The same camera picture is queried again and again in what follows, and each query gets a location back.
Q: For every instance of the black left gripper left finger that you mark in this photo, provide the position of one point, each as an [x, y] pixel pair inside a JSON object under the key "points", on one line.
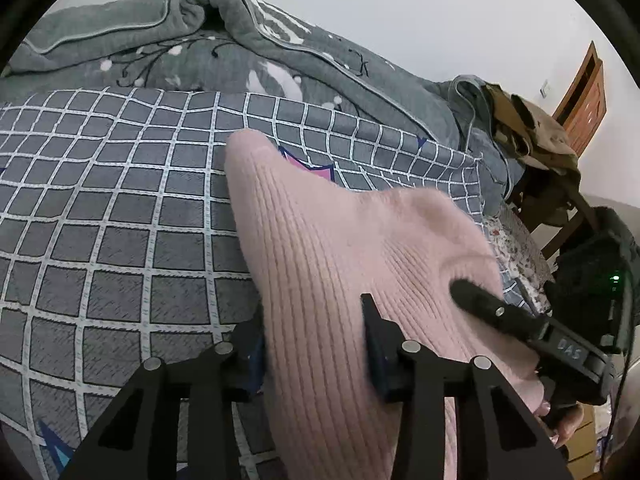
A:
{"points": [[162, 404]]}

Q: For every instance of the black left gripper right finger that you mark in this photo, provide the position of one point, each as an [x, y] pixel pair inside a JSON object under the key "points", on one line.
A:
{"points": [[461, 418]]}

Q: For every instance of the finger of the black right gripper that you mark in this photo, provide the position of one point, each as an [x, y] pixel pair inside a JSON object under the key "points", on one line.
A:
{"points": [[485, 306]]}

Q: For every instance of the pink knitted sweater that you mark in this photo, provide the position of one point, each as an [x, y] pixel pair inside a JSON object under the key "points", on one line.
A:
{"points": [[313, 249]]}

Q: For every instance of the person's right hand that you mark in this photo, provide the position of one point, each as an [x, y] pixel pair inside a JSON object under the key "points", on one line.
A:
{"points": [[560, 425]]}

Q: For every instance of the floral bed sheet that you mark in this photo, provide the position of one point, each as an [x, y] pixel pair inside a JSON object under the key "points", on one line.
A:
{"points": [[523, 268]]}

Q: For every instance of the dark wooden chair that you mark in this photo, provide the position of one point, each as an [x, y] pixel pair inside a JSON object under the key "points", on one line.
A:
{"points": [[542, 196]]}

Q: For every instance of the brown camouflage garment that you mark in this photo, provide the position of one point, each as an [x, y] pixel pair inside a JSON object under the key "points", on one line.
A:
{"points": [[534, 137]]}

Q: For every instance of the grey checked duvet with stars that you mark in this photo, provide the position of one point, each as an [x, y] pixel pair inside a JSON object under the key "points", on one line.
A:
{"points": [[118, 241]]}

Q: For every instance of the wooden door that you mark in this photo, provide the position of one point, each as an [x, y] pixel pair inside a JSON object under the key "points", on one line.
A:
{"points": [[583, 107]]}

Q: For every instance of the grey-green quilted blanket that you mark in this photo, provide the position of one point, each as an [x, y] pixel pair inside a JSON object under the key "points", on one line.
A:
{"points": [[238, 46]]}

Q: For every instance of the white wall switch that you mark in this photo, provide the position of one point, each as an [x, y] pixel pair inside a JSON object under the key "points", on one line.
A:
{"points": [[544, 89]]}

